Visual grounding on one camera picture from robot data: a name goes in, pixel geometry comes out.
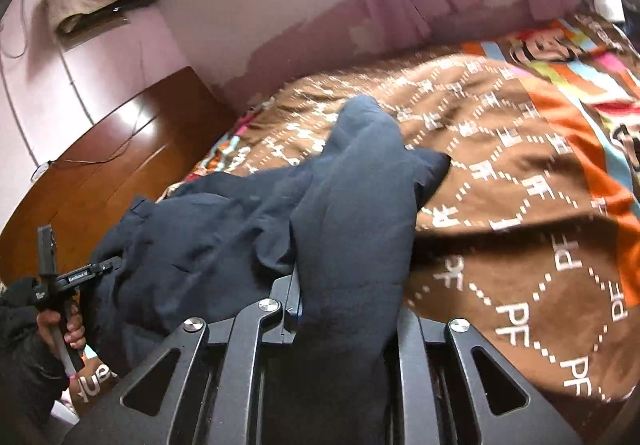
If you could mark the person's left hand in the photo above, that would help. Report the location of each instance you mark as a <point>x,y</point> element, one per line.
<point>75,325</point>

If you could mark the dark wall shelf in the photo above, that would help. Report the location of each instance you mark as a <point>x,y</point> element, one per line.
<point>100,22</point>

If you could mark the white bundle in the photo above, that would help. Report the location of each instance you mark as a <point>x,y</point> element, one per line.
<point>607,2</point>

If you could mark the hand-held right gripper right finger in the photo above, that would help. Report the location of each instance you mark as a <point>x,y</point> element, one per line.
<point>415,340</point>

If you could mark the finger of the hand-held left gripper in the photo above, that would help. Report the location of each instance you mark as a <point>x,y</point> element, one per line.
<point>107,266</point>

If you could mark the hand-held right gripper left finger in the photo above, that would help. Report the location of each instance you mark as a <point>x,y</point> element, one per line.
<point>280,295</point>

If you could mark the dark navy padded jacket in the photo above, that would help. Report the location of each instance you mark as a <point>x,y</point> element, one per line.
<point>350,225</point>

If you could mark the wooden headboard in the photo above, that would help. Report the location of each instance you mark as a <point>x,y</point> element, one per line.
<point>110,165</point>

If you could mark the white wall conduit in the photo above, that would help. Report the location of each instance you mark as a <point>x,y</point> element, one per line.
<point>77,85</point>

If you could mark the colourful printed blanket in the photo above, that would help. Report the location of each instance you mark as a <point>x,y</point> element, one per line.
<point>500,175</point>

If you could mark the white plug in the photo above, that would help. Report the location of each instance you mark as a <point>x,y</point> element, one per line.
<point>40,171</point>

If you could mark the person's left forearm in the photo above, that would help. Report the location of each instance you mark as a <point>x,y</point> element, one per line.
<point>25,355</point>

